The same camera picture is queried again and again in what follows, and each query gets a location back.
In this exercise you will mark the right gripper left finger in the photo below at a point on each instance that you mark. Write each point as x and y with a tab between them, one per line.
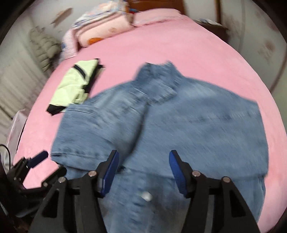
72	205

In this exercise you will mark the small pink cartoon pillow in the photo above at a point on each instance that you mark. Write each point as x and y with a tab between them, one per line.
69	45

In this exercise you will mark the grey puffer jacket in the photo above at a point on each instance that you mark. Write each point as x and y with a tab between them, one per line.
44	46

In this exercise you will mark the dark wooden nightstand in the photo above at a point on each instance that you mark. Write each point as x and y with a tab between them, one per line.
219	30

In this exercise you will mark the folded pink quilt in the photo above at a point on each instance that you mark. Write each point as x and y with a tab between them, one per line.
97	31

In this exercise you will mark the blue denim jacket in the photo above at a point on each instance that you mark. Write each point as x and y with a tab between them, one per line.
216	131

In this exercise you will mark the wooden headboard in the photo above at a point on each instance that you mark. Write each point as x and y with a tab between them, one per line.
143	5

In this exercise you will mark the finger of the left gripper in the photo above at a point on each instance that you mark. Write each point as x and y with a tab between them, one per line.
33	162

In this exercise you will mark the pink bed sheet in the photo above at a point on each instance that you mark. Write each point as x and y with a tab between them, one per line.
197	54

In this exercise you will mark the patterned folded blanket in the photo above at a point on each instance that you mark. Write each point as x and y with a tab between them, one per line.
100	12

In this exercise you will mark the green black folded shirt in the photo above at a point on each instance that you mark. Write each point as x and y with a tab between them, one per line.
75	86

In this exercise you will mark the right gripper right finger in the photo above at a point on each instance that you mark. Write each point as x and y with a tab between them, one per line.
216	205

